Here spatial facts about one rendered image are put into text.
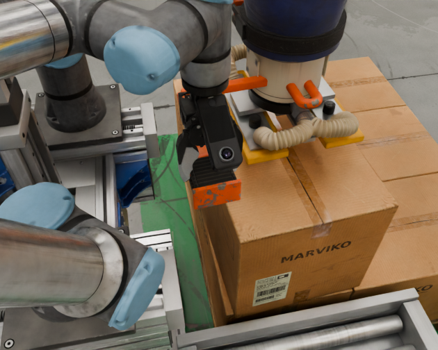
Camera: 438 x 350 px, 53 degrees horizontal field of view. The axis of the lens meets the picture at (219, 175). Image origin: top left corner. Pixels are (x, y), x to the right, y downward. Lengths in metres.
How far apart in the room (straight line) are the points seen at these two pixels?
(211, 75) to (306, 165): 0.59
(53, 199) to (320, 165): 0.71
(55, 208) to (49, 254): 0.20
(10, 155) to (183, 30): 0.46
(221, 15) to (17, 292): 0.39
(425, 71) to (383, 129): 1.54
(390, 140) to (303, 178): 0.85
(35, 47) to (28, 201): 0.25
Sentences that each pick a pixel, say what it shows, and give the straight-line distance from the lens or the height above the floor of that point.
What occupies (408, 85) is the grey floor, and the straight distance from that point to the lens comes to 3.27.
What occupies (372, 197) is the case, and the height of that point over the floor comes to 0.94.
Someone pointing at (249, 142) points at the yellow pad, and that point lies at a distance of 1.00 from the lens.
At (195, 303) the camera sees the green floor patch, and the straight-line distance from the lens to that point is 1.96.
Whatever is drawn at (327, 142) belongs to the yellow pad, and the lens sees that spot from 1.04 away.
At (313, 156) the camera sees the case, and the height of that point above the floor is 0.94.
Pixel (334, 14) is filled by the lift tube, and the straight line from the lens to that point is 0.92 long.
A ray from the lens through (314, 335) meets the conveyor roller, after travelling 1.34.
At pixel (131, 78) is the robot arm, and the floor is 1.47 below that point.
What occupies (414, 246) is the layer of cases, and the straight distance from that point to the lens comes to 1.59.
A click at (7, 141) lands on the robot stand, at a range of 0.85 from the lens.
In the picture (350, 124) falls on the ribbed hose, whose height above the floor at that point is 1.14.
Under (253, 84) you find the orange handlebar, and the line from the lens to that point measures 0.99.
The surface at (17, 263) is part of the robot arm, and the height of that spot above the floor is 1.42.
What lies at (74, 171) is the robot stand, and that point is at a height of 0.95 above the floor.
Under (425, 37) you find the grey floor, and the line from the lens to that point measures 3.87.
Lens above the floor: 1.76
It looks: 48 degrees down
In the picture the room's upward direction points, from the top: straight up
